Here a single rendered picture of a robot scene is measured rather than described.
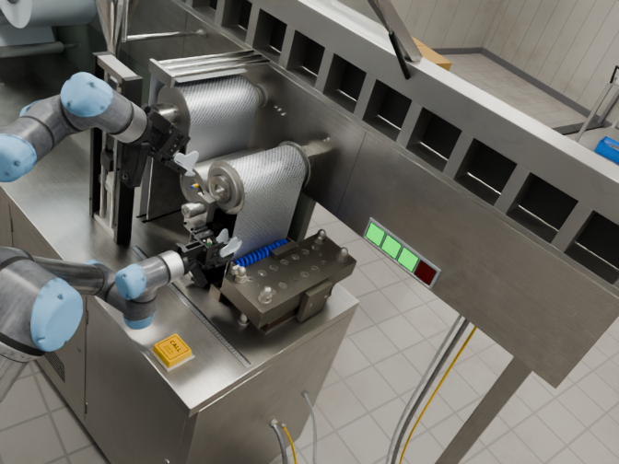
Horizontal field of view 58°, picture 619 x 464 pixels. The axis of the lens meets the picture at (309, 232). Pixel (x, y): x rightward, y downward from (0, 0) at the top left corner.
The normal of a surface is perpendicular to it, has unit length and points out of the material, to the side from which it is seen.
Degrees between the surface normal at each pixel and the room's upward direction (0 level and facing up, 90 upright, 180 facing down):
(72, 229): 0
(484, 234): 90
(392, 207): 90
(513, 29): 90
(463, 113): 90
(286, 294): 0
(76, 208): 0
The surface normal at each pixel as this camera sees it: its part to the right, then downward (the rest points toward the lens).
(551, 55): -0.78, 0.21
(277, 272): 0.25, -0.76
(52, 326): 0.91, 0.35
